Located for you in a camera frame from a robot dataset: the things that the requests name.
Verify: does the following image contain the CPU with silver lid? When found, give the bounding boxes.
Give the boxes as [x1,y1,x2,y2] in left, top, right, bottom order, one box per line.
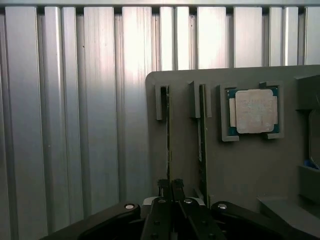
[225,87,280,135]

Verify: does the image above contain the grey parts rack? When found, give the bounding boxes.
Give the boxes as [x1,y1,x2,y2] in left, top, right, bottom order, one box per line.
[145,64,320,240]

